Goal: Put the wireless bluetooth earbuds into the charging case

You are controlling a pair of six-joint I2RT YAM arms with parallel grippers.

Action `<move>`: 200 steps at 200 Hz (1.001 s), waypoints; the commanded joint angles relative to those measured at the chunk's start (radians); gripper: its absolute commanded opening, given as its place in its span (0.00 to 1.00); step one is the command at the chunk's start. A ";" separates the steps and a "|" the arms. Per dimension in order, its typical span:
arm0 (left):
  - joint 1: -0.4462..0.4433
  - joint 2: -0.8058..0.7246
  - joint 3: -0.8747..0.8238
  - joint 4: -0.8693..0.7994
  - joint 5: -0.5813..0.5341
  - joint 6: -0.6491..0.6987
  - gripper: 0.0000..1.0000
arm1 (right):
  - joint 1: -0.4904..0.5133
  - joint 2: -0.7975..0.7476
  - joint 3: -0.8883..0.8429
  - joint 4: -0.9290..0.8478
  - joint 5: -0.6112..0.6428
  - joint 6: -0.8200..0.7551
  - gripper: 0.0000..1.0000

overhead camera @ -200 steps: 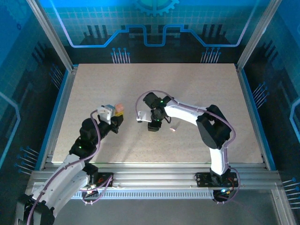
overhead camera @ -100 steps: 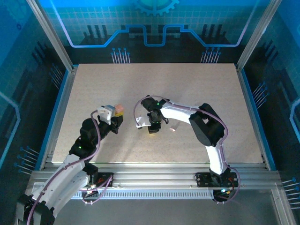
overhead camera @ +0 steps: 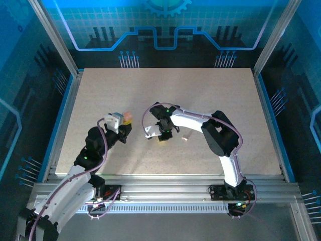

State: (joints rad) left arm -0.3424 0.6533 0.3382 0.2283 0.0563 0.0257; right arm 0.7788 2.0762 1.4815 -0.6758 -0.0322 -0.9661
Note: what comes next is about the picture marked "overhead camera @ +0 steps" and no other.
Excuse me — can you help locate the blue table edge strip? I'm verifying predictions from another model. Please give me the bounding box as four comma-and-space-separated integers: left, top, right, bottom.
36, 69, 78, 183
257, 71, 297, 183

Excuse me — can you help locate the aluminium table side rail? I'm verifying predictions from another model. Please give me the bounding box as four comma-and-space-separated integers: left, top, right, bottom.
252, 70, 291, 183
41, 71, 85, 183

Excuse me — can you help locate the wide aluminium mounting rail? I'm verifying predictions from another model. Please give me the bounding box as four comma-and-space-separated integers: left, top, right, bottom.
32, 174, 301, 203

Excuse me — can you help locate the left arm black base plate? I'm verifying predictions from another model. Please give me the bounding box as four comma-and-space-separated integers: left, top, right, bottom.
94, 184, 123, 201

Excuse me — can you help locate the grey slotted cable duct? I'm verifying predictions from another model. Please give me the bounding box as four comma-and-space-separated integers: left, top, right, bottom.
75, 203, 230, 214

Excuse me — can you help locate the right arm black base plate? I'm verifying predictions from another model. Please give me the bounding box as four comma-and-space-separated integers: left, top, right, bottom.
209, 184, 256, 201

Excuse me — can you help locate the aluminium frame post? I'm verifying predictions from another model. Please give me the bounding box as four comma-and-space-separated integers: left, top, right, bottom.
252, 0, 304, 77
27, 0, 85, 77

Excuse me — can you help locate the aluminium lower frame bar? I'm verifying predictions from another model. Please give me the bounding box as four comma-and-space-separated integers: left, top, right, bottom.
290, 200, 318, 241

